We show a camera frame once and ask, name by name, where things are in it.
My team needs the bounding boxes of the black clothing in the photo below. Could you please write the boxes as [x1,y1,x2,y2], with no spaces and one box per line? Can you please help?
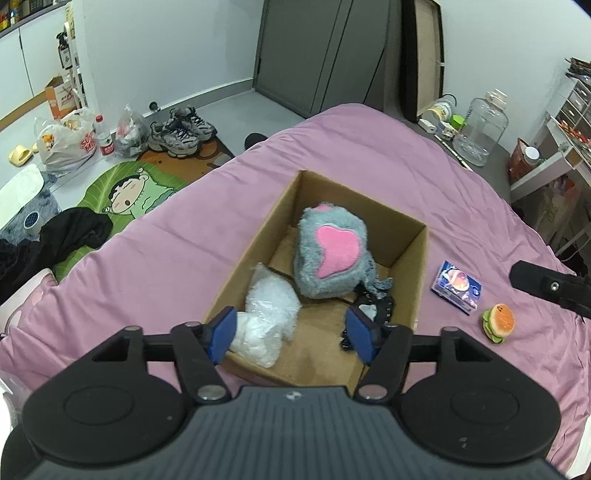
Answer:
[0,208,114,305]

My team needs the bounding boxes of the red label drink bottle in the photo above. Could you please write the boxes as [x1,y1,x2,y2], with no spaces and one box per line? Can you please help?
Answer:
[95,114,114,158]

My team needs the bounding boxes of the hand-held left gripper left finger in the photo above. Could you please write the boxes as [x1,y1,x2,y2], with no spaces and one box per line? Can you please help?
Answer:
[88,305,237,404]

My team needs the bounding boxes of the grey plush with pink heart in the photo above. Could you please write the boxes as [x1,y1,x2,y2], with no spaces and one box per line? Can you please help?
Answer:
[293,202,377,301]

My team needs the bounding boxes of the black framed brown board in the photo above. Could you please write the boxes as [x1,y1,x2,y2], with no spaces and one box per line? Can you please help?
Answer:
[399,0,446,123]

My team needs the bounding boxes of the grey sneaker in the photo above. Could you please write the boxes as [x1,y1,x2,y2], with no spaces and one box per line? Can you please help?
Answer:
[148,117,201,160]
[168,106,218,141]

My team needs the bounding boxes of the grey bedside cabinet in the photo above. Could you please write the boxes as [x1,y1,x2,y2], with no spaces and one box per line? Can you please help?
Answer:
[416,117,514,204]

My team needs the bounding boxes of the small blue card box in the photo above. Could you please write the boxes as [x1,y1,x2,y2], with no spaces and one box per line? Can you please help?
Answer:
[431,261,483,316]

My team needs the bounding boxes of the brown cardboard box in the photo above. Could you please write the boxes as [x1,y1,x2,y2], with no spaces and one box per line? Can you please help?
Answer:
[201,170,429,387]

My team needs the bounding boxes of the hamburger toy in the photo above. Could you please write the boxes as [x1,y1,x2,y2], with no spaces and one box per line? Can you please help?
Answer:
[482,303,515,343]

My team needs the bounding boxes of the white yellow tub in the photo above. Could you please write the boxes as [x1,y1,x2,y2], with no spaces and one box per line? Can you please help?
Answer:
[422,93,457,126]

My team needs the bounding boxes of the large clear glass jar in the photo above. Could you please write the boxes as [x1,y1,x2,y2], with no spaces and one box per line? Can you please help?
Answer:
[452,90,509,167]

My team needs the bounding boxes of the clear plastic bag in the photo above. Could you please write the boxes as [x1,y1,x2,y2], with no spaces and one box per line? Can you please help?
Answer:
[113,105,151,158]

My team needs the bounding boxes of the grey drawer organizer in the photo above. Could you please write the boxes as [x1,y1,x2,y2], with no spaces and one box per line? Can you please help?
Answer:
[561,76,591,136]

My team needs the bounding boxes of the grey wardrobe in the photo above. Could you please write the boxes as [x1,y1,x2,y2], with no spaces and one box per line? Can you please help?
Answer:
[253,0,402,121]

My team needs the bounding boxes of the white kitchen cabinet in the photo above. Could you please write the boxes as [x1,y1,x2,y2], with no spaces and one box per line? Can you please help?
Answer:
[0,0,89,136]

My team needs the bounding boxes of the black spray bottle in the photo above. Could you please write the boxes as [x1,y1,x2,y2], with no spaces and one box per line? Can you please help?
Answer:
[56,31,73,70]

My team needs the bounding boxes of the small orange white carton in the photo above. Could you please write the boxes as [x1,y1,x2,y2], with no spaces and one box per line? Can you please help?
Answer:
[45,76,79,121]

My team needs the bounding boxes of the white tote bag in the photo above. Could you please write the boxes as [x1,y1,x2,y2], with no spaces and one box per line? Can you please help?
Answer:
[538,178,574,232]

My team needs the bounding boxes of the black lace cloth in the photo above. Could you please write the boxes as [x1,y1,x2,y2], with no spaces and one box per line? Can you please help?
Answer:
[341,295,397,352]

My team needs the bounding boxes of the grey fluffy rug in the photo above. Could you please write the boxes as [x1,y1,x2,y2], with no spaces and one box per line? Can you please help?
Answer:
[0,189,62,241]

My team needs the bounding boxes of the white stuffing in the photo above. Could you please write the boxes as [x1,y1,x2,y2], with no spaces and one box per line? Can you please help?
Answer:
[228,263,302,368]

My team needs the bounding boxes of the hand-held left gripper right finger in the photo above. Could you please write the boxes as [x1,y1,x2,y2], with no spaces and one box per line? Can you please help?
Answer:
[346,307,497,402]

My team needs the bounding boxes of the white body scale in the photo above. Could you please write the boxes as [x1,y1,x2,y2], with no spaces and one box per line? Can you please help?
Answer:
[0,165,45,229]

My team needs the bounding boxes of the white desk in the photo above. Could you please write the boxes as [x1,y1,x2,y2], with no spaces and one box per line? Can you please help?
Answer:
[510,115,591,204]

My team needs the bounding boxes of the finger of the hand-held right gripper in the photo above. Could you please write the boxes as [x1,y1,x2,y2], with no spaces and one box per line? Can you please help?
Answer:
[510,261,591,319]

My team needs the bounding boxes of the white printed plastic bag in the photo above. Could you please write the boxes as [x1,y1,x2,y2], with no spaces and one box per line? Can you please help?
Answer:
[34,108,98,174]

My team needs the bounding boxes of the brown door mat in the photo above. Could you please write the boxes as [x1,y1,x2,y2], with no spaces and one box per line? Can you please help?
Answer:
[139,136,236,179]

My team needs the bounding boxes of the pink bed sheet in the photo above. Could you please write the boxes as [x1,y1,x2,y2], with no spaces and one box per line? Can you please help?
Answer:
[0,104,591,472]

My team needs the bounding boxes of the green cartoon floor mat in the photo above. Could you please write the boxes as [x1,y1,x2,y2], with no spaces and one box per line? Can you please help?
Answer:
[51,159,191,283]

